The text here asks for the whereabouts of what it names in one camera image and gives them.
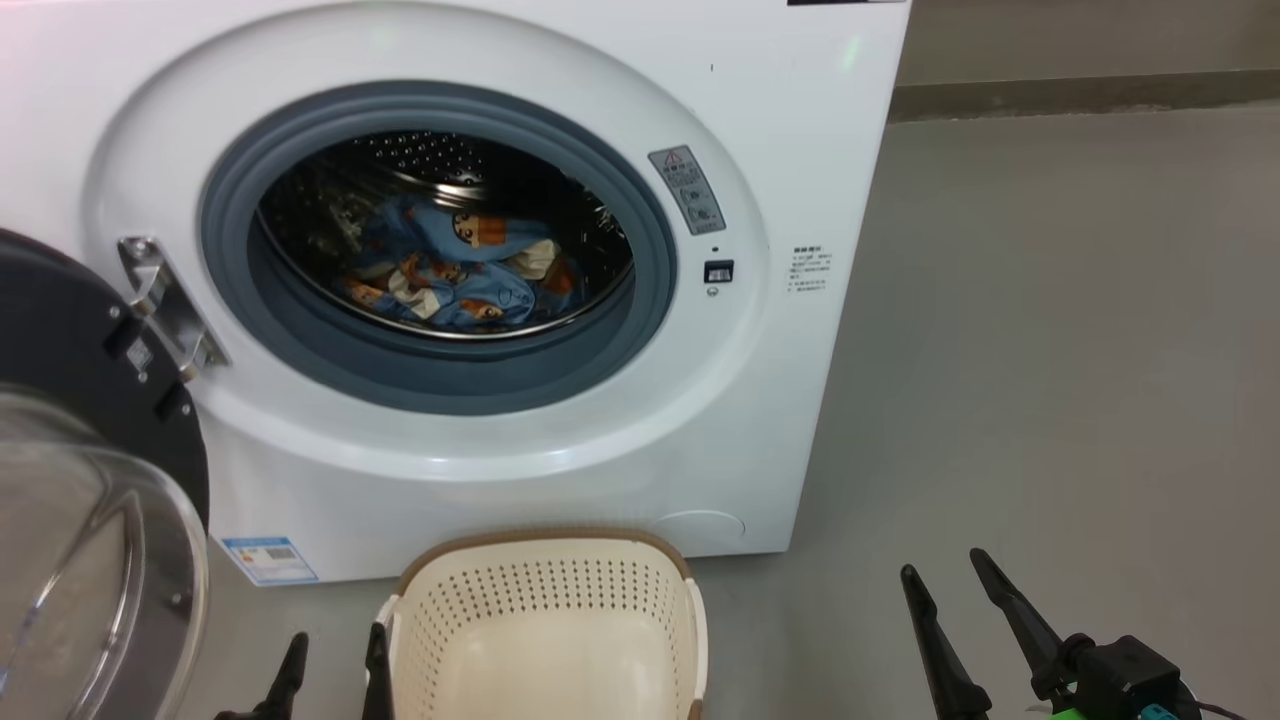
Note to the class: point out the metal door hinge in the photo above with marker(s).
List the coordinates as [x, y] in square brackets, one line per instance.
[165, 300]

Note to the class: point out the black door latch slot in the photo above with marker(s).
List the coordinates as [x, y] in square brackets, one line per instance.
[719, 272]

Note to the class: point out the grey rubber door seal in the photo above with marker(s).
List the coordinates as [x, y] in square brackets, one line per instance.
[450, 380]

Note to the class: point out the round white filter cover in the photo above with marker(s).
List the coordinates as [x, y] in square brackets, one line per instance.
[700, 532]

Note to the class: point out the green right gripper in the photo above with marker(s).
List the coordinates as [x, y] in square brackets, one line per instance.
[1065, 710]

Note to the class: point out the grey warning sticker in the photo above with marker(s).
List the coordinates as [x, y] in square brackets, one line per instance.
[688, 190]

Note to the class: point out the cream perforated laundry basket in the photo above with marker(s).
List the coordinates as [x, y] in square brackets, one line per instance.
[540, 650]

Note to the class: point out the white front-load washing machine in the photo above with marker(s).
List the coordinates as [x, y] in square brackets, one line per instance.
[830, 120]

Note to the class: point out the blue energy label sticker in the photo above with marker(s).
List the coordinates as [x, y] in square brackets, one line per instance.
[270, 560]

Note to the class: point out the steel washer drum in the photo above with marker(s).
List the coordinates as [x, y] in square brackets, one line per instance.
[420, 160]

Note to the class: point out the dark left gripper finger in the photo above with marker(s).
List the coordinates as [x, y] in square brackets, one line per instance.
[377, 680]
[285, 685]

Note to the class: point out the black round glass washer door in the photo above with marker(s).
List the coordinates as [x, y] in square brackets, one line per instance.
[60, 330]

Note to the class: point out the small printed text label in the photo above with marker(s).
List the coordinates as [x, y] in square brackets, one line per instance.
[811, 269]

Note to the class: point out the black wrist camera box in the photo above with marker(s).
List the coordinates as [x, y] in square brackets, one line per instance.
[1130, 680]

